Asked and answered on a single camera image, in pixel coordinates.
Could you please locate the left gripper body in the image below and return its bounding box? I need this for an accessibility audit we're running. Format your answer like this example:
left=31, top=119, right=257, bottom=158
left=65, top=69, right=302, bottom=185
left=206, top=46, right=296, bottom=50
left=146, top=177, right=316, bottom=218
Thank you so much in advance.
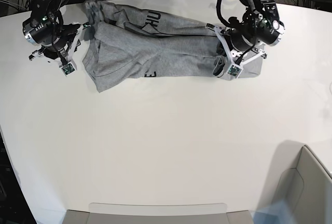
left=216, top=26, right=257, bottom=61

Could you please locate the grey bin front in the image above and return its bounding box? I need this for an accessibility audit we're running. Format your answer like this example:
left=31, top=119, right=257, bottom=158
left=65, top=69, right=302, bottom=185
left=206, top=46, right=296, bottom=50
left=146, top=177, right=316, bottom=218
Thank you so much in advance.
left=62, top=203, right=254, bottom=223

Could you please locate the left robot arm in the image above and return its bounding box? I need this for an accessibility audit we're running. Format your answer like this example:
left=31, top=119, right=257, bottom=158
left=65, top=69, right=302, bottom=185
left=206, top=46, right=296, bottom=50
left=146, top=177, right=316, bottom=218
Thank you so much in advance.
left=216, top=0, right=283, bottom=65

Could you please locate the grey T-shirt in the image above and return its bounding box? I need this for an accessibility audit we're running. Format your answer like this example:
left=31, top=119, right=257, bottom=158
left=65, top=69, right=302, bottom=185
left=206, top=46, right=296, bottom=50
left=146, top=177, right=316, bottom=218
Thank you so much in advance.
left=81, top=0, right=262, bottom=94

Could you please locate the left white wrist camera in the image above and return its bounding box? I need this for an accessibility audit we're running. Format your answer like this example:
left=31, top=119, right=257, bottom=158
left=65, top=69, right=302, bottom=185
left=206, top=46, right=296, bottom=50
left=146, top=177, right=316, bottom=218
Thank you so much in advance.
left=206, top=24, right=267, bottom=81

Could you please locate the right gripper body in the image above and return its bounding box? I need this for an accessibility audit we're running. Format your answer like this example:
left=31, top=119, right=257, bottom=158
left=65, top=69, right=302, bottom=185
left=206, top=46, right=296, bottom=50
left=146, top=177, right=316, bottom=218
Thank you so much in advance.
left=41, top=23, right=81, bottom=60

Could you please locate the grey box right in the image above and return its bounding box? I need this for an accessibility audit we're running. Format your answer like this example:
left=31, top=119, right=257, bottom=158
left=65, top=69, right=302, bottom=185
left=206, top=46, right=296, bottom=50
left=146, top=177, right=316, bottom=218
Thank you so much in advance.
left=269, top=146, right=331, bottom=223

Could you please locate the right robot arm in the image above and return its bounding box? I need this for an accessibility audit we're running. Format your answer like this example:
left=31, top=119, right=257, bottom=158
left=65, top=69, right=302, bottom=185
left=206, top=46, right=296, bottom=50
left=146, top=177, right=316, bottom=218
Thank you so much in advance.
left=22, top=0, right=82, bottom=65

